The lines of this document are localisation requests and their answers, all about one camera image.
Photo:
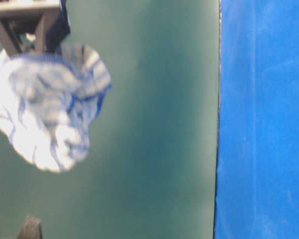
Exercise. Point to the blue cloth mat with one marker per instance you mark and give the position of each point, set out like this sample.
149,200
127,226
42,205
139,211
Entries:
257,175

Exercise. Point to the white towel with blue stitching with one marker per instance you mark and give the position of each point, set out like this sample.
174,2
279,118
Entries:
48,101

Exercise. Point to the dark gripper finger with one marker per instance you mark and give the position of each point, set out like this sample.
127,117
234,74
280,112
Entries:
59,31

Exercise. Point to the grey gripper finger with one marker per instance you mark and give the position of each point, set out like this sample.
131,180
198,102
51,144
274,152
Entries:
22,17
31,228

